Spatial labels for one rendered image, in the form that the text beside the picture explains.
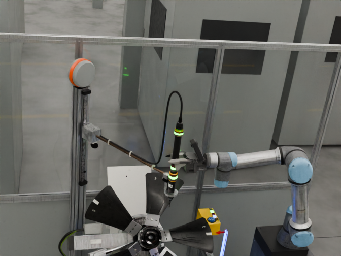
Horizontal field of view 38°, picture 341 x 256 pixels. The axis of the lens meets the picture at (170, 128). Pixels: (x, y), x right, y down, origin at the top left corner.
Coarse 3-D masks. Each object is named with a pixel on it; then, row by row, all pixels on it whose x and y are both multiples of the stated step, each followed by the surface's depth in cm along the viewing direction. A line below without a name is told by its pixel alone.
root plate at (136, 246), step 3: (135, 243) 259; (138, 243) 261; (132, 246) 259; (135, 246) 260; (138, 246) 262; (129, 249) 258; (132, 249) 260; (138, 249) 263; (132, 252) 261; (135, 252) 263; (138, 252) 264; (132, 255) 262
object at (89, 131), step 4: (84, 124) 285; (88, 124) 287; (92, 124) 288; (84, 128) 283; (88, 128) 283; (92, 128) 284; (96, 128) 284; (84, 132) 284; (88, 132) 281; (92, 132) 279; (96, 132) 282; (100, 132) 285; (84, 136) 285; (88, 136) 282; (92, 136) 281; (88, 140) 283; (92, 140) 282; (96, 140) 284
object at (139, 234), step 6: (144, 228) 259; (150, 228) 259; (156, 228) 260; (138, 234) 262; (144, 234) 259; (150, 234) 260; (156, 234) 260; (138, 240) 261; (144, 240) 258; (150, 240) 259; (156, 240) 259; (144, 246) 256; (150, 246) 257; (156, 246) 258
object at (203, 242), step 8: (192, 224) 276; (200, 224) 276; (208, 224) 277; (176, 232) 269; (184, 232) 270; (192, 232) 271; (200, 232) 272; (208, 232) 273; (176, 240) 264; (184, 240) 265; (192, 240) 266; (200, 240) 267; (208, 240) 269; (200, 248) 264; (208, 248) 266
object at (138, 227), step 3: (132, 222) 262; (135, 222) 261; (129, 225) 263; (132, 225) 263; (138, 225) 262; (126, 228) 265; (129, 228) 264; (135, 228) 263; (138, 228) 263; (126, 231) 266; (129, 231) 265; (132, 231) 265; (135, 231) 264; (138, 231) 264; (132, 234) 266; (135, 234) 265
